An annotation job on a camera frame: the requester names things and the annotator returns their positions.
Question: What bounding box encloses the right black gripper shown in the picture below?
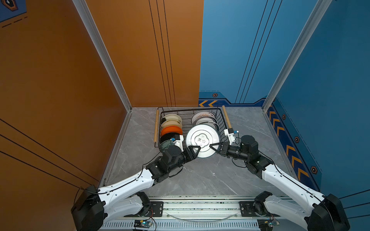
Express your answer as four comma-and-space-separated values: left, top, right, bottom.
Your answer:
209, 142, 250, 163

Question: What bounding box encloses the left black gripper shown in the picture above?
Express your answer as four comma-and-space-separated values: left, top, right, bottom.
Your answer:
167, 145, 200, 175

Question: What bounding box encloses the white plate flower outline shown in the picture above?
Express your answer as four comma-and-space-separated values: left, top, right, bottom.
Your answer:
186, 125, 220, 158

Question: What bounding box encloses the black wire dish rack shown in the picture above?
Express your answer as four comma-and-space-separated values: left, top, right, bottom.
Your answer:
154, 107, 229, 148

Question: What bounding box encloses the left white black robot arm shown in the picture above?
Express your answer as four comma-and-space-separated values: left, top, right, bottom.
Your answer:
71, 145, 201, 231

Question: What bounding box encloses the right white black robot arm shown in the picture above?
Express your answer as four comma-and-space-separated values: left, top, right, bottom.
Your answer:
210, 135, 350, 231

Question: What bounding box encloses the white plate dark green rim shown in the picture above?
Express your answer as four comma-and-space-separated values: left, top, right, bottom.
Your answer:
201, 121, 220, 131

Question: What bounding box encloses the teal patterned plate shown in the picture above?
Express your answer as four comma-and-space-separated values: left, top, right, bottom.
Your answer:
159, 139, 173, 153

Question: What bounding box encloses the black plate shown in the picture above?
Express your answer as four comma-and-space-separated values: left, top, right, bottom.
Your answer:
160, 132, 181, 143

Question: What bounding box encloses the white plate striped rim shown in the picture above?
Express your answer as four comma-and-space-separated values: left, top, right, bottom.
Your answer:
193, 116, 218, 126

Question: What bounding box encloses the orange plate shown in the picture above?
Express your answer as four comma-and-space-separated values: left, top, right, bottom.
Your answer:
161, 126, 183, 136

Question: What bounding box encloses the white plate red dotted pattern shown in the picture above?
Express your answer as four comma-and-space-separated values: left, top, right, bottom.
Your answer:
191, 110, 215, 123

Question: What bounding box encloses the beige plate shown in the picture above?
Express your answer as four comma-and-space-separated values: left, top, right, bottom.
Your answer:
161, 119, 183, 129

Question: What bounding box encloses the cream plate dark rim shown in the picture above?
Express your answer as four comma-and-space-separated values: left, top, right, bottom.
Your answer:
161, 114, 182, 123

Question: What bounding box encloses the left green circuit board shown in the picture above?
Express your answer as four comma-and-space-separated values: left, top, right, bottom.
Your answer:
133, 219, 154, 231

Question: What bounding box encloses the right circuit board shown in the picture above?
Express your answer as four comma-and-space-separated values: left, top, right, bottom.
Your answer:
258, 220, 280, 231

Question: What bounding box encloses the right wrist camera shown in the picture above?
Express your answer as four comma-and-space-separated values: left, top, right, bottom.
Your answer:
224, 128, 239, 145

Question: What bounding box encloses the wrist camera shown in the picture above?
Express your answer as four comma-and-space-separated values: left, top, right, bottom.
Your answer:
224, 128, 239, 145
171, 135, 184, 152

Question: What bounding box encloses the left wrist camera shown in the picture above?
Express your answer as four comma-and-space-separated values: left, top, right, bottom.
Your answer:
171, 135, 184, 152

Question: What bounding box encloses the near wooden rack handle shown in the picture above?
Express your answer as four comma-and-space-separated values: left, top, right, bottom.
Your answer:
222, 105, 232, 129

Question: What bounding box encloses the wooden rack handle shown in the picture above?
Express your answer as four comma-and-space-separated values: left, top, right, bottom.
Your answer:
222, 105, 232, 129
154, 109, 160, 144

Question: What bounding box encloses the far wooden rack handle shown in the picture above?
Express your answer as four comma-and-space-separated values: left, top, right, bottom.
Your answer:
154, 109, 160, 144

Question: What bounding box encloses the aluminium mounting rail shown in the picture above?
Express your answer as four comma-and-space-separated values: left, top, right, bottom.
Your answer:
101, 196, 305, 231

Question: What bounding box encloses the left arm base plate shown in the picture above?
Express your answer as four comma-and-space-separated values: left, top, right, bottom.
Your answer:
126, 201, 164, 218

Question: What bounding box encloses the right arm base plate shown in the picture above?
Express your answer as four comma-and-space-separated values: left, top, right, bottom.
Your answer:
239, 201, 276, 217

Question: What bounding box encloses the left aluminium corner post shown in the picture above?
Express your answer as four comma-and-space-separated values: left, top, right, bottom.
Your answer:
72, 0, 132, 113

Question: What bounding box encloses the aluminium corner post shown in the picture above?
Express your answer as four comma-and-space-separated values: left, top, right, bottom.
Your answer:
262, 0, 332, 113
72, 0, 132, 113

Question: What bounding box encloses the right aluminium corner post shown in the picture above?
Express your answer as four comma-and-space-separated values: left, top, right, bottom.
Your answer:
262, 0, 332, 113

